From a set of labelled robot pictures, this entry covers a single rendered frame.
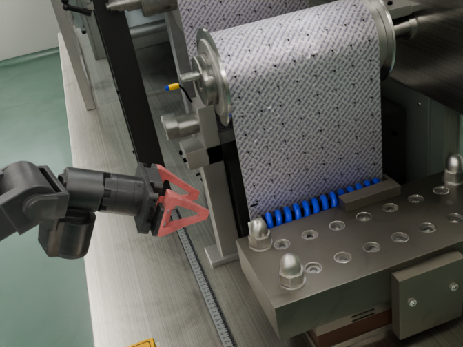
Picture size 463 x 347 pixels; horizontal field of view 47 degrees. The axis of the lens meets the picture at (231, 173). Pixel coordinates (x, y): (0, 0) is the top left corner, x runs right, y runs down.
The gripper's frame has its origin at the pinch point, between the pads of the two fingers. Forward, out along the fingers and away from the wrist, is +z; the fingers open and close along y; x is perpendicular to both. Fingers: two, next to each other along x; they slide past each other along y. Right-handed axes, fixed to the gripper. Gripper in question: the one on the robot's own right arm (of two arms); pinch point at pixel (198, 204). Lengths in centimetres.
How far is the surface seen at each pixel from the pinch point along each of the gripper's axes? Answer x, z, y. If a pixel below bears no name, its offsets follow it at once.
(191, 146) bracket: 5.3, -0.3, -9.2
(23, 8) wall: -84, -33, -555
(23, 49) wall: -127, -27, -555
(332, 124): 16.2, 17.3, -0.5
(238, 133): 12.1, 2.9, -0.3
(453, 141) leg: 14, 56, -16
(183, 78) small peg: 17.2, -6.0, -4.6
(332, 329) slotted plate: -7.0, 17.2, 18.5
